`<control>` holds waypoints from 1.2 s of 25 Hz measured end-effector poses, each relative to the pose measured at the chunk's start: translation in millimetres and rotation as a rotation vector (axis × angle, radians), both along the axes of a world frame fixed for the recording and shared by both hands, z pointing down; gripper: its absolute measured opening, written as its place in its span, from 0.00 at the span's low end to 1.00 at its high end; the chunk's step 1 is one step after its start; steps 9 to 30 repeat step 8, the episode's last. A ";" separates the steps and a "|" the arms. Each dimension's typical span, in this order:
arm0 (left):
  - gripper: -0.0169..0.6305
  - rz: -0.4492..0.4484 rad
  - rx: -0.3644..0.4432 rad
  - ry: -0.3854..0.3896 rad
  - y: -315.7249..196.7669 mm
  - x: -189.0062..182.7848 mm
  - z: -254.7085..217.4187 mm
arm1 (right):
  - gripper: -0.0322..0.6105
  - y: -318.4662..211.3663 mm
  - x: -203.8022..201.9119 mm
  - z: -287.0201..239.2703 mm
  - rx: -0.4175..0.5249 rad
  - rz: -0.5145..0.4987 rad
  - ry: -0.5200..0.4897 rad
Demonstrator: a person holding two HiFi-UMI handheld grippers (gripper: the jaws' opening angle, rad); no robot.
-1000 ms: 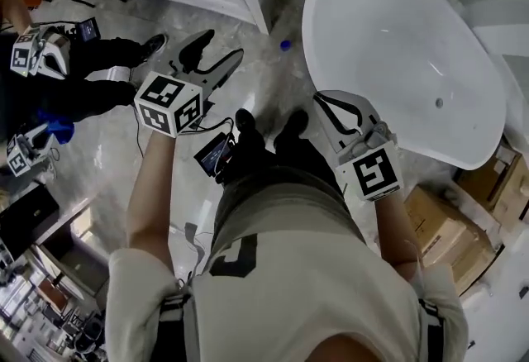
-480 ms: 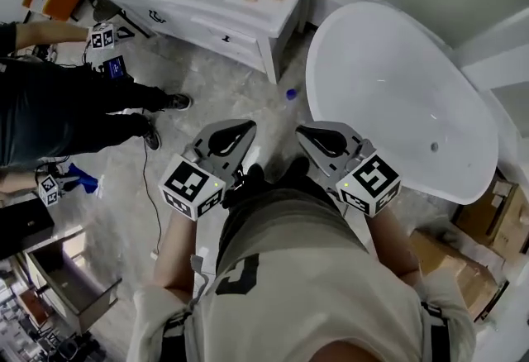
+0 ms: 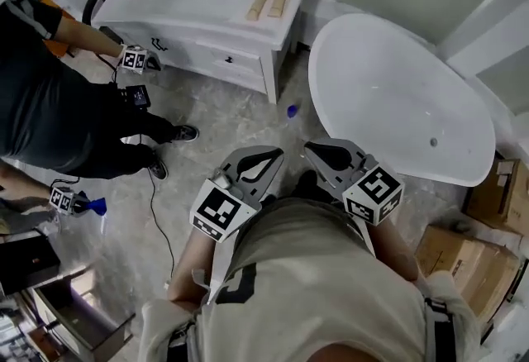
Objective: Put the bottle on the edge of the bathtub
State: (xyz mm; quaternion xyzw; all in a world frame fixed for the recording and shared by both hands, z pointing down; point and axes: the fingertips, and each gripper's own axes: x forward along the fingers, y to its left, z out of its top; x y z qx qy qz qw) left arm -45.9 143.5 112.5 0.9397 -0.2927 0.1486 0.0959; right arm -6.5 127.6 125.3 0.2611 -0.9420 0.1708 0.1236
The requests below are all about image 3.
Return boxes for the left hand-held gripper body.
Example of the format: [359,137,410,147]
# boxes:
[189,169,265,245]

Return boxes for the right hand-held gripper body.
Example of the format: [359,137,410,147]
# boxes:
[330,153,404,226]

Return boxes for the white bathtub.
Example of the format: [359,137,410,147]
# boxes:
[307,12,496,188]

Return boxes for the person's right forearm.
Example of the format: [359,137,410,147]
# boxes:
[365,221,418,283]

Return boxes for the person's left forearm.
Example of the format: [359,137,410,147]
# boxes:
[167,226,216,306]

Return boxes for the person's black trousers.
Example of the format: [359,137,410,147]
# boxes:
[260,169,334,208]

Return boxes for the person's beige vest torso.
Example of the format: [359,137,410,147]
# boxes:
[140,197,483,362]

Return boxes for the cardboard box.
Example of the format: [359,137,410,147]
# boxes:
[415,226,520,312]
[462,157,529,233]

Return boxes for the white vanity cabinet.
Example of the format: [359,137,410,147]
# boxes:
[91,0,318,105]

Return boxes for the dark wooden cabinet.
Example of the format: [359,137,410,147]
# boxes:
[24,264,136,362]

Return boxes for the black case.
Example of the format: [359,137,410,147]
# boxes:
[0,230,62,296]

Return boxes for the black round chair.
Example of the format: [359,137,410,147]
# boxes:
[81,0,123,26]

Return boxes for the black floor cable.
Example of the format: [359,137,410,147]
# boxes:
[146,165,177,283]

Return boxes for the black shoulder strap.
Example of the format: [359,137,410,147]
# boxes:
[423,297,452,362]
[167,321,196,360]

